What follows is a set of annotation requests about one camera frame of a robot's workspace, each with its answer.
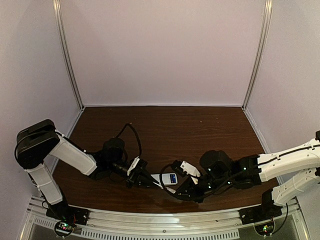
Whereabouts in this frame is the white remote control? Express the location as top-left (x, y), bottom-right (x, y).
top-left (152, 173), bottom-right (178, 186)

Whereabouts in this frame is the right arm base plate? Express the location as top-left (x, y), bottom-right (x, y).
top-left (238, 205), bottom-right (282, 225)

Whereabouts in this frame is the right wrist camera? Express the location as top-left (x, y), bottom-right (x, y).
top-left (171, 160), bottom-right (201, 185)

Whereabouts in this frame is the right aluminium frame post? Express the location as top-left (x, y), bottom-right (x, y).
top-left (242, 0), bottom-right (273, 111)

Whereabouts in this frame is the black camera cable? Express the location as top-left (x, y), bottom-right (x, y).
top-left (159, 162), bottom-right (191, 201)
top-left (113, 122), bottom-right (143, 161)

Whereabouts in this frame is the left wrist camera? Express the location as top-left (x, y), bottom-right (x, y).
top-left (127, 156), bottom-right (140, 177)

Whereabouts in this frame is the left black camera cable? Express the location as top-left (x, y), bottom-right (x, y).
top-left (113, 122), bottom-right (143, 161)

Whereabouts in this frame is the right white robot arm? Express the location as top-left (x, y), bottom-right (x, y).
top-left (170, 131), bottom-right (320, 216)

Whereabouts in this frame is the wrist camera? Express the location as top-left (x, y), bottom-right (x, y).
top-left (171, 160), bottom-right (201, 185)
top-left (127, 156), bottom-right (140, 177)

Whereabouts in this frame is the aluminium frame post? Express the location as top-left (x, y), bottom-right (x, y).
top-left (242, 0), bottom-right (273, 111)
top-left (52, 0), bottom-right (85, 111)

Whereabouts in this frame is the left aluminium frame post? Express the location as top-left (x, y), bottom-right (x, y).
top-left (52, 0), bottom-right (85, 111)

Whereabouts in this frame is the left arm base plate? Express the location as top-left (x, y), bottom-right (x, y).
top-left (45, 206), bottom-right (90, 226)

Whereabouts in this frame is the front aluminium rail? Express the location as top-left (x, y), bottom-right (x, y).
top-left (17, 196), bottom-right (311, 240)

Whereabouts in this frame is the right black camera cable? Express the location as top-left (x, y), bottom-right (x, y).
top-left (159, 162), bottom-right (191, 201)

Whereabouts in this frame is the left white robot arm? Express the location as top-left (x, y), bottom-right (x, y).
top-left (14, 119), bottom-right (159, 205)

